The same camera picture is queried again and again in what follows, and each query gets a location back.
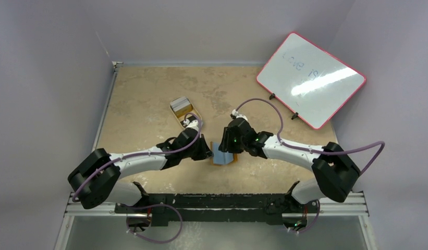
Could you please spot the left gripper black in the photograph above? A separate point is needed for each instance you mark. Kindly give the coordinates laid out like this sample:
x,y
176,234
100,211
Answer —
x,y
205,152

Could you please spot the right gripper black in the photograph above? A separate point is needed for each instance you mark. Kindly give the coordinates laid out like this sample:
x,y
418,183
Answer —
x,y
226,141

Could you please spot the orange leather card holder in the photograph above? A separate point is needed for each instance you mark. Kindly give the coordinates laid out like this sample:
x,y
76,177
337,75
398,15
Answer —
x,y
221,158

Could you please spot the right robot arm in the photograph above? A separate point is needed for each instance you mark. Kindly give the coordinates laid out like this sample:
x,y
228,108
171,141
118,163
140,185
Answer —
x,y
334,173

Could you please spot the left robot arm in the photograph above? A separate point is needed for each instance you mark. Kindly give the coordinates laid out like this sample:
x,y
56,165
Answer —
x,y
95,178

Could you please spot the beige oval card tray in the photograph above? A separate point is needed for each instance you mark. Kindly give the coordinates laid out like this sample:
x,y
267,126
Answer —
x,y
187,113

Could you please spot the stack of cards in tray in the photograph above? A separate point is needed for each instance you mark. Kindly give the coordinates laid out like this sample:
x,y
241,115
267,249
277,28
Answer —
x,y
179,104

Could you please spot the pink framed whiteboard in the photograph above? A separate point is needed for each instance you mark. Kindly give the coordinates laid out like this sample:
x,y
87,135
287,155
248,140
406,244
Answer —
x,y
309,81

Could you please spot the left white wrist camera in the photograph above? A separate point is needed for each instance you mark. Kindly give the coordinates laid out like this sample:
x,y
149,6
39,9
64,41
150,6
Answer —
x,y
191,123

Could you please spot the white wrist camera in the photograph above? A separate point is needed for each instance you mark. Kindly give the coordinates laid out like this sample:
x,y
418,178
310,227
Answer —
x,y
191,123
236,114

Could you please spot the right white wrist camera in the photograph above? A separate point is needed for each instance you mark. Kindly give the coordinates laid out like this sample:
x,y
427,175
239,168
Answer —
x,y
236,114

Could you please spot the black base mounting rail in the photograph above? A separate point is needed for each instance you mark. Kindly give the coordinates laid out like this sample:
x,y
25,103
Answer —
x,y
271,208

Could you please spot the aluminium table frame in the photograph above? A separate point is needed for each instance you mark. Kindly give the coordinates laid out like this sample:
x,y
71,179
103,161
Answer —
x,y
138,116

